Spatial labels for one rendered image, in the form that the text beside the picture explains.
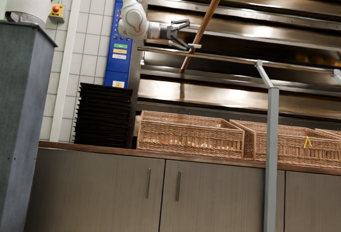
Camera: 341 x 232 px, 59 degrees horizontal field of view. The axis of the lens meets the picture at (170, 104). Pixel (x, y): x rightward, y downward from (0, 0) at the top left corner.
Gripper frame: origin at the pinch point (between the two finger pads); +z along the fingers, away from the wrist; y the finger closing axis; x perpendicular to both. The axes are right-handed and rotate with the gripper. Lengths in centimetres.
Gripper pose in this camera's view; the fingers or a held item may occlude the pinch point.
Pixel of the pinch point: (197, 36)
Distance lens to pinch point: 163.7
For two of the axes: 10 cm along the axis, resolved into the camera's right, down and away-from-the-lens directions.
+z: 9.9, 1.1, 0.7
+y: -0.9, 9.8, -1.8
